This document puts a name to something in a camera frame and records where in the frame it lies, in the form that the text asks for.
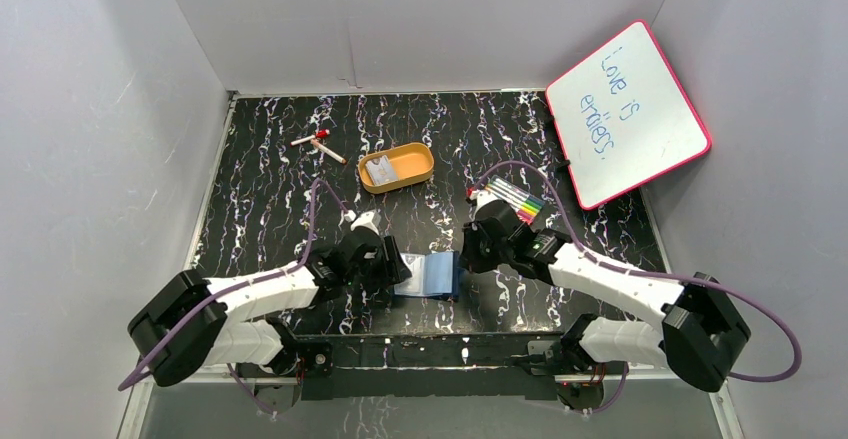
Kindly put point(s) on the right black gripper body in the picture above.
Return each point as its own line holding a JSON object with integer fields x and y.
{"x": 481, "y": 254}

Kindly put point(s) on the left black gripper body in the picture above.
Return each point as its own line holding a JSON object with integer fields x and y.
{"x": 395, "y": 262}

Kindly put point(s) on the blue leather card holder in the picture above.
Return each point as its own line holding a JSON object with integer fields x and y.
{"x": 442, "y": 275}

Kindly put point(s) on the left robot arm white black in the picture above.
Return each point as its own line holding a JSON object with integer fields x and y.
{"x": 194, "y": 321}

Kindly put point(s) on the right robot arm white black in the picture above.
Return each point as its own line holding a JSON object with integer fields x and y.
{"x": 692, "y": 329}

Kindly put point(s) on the pack of coloured markers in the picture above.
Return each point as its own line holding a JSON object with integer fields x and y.
{"x": 526, "y": 205}

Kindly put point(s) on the orange oval tray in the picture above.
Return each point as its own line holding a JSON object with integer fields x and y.
{"x": 413, "y": 163}

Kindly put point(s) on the white marker pen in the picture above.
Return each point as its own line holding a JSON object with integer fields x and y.
{"x": 327, "y": 151}

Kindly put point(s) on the red capped marker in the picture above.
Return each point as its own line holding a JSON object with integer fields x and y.
{"x": 320, "y": 134}

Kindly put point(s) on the pink framed whiteboard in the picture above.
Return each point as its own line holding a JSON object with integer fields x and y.
{"x": 623, "y": 118}

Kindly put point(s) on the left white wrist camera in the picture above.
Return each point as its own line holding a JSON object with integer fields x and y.
{"x": 369, "y": 220}

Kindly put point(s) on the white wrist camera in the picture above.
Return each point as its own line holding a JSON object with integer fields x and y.
{"x": 369, "y": 220}
{"x": 479, "y": 198}

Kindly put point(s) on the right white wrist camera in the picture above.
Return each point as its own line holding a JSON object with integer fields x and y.
{"x": 479, "y": 198}

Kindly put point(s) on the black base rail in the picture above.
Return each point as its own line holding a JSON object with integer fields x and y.
{"x": 533, "y": 366}

